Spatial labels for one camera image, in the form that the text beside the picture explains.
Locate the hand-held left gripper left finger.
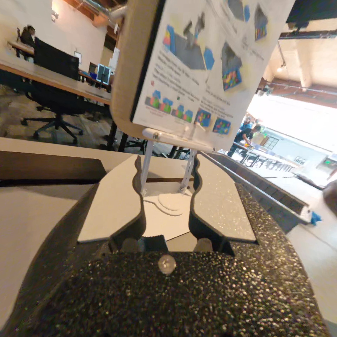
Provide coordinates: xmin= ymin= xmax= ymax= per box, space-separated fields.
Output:
xmin=78 ymin=154 xmax=146 ymax=252

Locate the white ledge bar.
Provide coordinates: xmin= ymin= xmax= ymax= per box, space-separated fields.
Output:
xmin=142 ymin=128 xmax=215 ymax=154

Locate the computer monitor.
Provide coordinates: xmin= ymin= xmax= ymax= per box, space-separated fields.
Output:
xmin=95 ymin=64 xmax=111 ymax=85

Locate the black ceiling panel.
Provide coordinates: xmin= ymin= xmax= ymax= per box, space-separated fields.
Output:
xmin=286 ymin=0 xmax=337 ymax=24

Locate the wooden top office desk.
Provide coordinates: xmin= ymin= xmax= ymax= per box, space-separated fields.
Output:
xmin=0 ymin=59 xmax=124 ymax=152

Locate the grey plastic bin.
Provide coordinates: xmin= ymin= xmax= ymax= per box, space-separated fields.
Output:
xmin=200 ymin=151 xmax=310 ymax=234

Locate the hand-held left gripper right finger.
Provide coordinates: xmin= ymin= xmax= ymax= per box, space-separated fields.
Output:
xmin=188 ymin=153 xmax=257 ymax=252

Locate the silver ceiling pipe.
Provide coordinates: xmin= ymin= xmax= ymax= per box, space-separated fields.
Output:
xmin=108 ymin=4 xmax=128 ymax=20

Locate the paper instruction sheet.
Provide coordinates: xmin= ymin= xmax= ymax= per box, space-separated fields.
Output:
xmin=131 ymin=0 xmax=296 ymax=153

